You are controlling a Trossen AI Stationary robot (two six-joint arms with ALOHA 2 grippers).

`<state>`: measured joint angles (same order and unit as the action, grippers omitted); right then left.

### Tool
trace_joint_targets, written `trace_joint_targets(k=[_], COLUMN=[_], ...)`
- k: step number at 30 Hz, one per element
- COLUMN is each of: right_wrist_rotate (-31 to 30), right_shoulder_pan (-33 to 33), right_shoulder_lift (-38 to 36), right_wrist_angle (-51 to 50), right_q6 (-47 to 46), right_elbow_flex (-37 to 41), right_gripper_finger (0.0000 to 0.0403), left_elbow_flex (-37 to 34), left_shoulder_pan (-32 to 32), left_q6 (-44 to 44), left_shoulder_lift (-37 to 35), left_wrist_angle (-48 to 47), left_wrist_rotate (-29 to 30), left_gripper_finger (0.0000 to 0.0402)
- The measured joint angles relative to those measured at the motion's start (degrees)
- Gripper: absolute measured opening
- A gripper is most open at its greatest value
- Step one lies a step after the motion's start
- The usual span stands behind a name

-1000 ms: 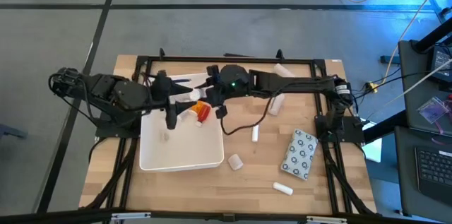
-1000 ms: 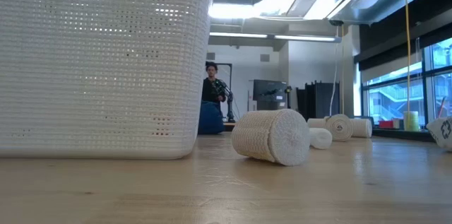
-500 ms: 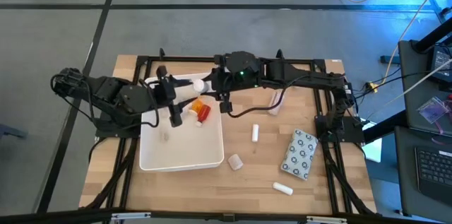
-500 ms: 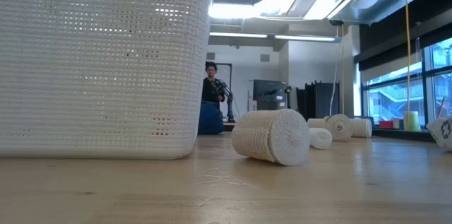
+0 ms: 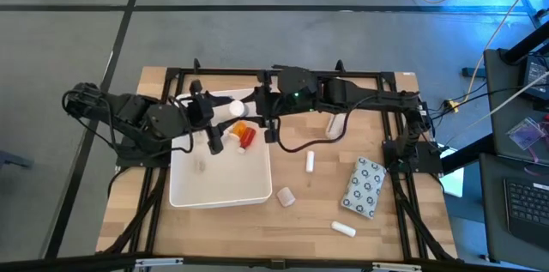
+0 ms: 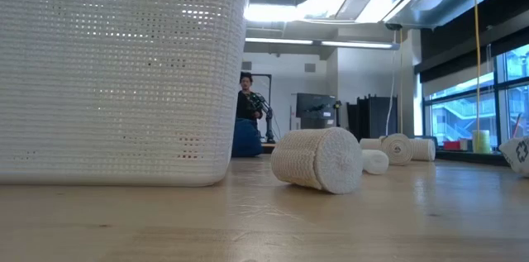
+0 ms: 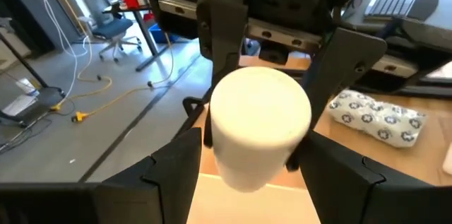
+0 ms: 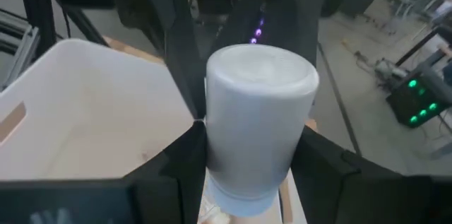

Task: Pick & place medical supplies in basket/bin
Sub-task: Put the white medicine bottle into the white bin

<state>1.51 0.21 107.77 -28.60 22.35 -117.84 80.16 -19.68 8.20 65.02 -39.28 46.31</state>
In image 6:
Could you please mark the short cream knit bandage roll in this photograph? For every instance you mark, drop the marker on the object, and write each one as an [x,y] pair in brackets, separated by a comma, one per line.
[314,158]

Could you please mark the white gauze roll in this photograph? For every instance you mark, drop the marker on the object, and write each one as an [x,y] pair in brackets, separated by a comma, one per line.
[376,163]

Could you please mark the white perforated plastic basket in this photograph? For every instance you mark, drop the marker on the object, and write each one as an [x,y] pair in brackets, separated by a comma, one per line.
[124,88]

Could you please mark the long beige bandage roll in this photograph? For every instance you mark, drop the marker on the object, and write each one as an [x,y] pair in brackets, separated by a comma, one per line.
[423,150]

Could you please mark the black background robot arm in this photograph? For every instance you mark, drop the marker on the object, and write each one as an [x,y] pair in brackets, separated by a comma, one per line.
[268,121]

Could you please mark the person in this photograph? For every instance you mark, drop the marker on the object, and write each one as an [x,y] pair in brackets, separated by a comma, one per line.
[244,107]

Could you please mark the blue cloth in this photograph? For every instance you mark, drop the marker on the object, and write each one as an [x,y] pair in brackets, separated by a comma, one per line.
[246,140]

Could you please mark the black cabinet machine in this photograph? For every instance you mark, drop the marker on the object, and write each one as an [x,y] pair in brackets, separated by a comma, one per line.
[316,109]

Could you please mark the long tube light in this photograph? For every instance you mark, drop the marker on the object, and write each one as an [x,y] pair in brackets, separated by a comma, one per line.
[289,41]

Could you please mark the black folded panels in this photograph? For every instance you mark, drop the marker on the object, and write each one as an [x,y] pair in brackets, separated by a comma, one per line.
[372,117]

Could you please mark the red box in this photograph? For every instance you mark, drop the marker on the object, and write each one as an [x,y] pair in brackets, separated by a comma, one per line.
[451,145]

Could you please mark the yellow-green roll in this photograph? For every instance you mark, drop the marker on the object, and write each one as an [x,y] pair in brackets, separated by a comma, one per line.
[481,142]

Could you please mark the red stick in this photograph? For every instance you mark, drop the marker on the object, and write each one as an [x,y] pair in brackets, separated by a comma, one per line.
[516,125]

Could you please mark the grey wall vent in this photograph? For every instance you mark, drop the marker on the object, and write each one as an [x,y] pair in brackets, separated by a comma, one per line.
[310,68]
[246,66]

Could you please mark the window with black frame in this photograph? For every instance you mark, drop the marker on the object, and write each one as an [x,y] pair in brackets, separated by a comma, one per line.
[454,117]

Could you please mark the black aluminium table frame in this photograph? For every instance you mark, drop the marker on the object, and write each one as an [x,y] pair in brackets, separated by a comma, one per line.
[471,158]

